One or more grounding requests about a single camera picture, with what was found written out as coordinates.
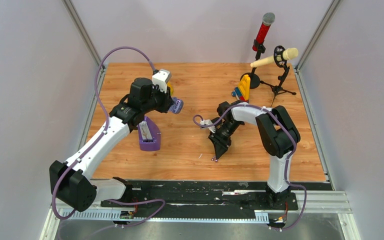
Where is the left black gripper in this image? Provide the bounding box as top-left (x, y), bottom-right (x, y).
top-left (141, 82), bottom-right (175, 114)

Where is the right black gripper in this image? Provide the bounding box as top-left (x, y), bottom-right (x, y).
top-left (208, 120), bottom-right (242, 160)

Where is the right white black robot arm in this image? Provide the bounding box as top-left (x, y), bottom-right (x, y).
top-left (199, 101), bottom-right (301, 209)

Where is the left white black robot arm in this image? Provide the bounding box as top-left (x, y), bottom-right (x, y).
top-left (49, 76), bottom-right (176, 220)

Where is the yellow green toy block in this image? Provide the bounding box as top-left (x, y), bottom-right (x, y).
top-left (167, 82), bottom-right (174, 96)

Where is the purple stapler box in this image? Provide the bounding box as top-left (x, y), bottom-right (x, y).
top-left (137, 116), bottom-right (161, 152)

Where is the colourful toy block pile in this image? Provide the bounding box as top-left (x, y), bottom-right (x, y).
top-left (231, 74), bottom-right (251, 103)

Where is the black tripod mic stand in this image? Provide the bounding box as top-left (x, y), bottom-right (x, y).
top-left (260, 45), bottom-right (297, 105)

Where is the cream microphone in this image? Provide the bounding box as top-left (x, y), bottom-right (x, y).
top-left (250, 48), bottom-right (299, 68)

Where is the red microphone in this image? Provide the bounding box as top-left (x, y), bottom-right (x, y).
top-left (252, 12), bottom-right (276, 52)

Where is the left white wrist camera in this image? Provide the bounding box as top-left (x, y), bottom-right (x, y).
top-left (151, 69), bottom-right (172, 93)

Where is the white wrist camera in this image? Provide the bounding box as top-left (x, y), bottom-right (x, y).
top-left (199, 119), bottom-right (217, 133)
top-left (151, 69), bottom-right (172, 93)

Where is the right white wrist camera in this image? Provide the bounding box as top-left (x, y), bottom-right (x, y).
top-left (199, 119), bottom-right (217, 133)

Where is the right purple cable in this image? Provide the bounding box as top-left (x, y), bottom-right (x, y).
top-left (192, 103), bottom-right (308, 232)

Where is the purple cable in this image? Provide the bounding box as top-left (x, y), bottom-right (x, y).
top-left (51, 46), bottom-right (166, 240)
top-left (192, 103), bottom-right (308, 232)

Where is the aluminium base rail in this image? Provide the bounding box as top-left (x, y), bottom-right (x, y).
top-left (50, 180), bottom-right (360, 240)

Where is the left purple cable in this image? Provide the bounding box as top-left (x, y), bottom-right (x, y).
top-left (51, 46), bottom-right (166, 240)

